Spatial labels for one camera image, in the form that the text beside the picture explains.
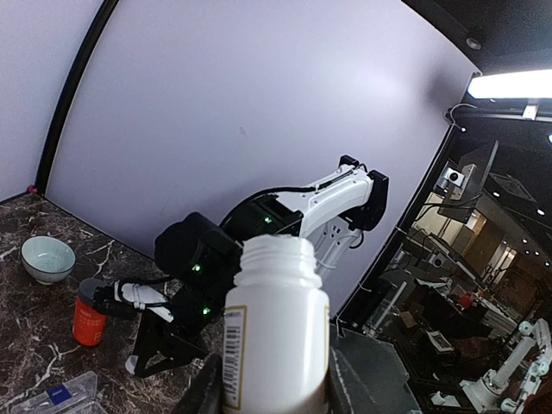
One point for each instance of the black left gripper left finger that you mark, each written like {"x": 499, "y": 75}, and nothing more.
{"x": 205, "y": 393}

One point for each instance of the clear plastic pill organizer box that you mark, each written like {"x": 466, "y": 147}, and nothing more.
{"x": 77, "y": 395}

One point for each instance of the small blue packet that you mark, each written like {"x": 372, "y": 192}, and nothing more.
{"x": 59, "y": 395}

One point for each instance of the white ceiling light panel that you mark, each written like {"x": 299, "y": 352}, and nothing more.
{"x": 513, "y": 85}

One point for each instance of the orange bottle with grey lid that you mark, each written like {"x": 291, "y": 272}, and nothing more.
{"x": 88, "y": 324}

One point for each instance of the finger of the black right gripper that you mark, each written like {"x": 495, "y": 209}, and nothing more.
{"x": 161, "y": 346}

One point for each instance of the green bowl right side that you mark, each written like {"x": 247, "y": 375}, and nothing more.
{"x": 46, "y": 259}

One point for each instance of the black right frame post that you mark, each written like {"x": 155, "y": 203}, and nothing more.
{"x": 67, "y": 95}

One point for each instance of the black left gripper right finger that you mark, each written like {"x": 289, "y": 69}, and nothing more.
{"x": 346, "y": 392}

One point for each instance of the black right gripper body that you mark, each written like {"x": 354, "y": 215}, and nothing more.
{"x": 205, "y": 259}

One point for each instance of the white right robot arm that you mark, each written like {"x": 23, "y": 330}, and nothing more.
{"x": 344, "y": 205}

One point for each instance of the small white dropper bottle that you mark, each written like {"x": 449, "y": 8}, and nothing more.
{"x": 276, "y": 330}

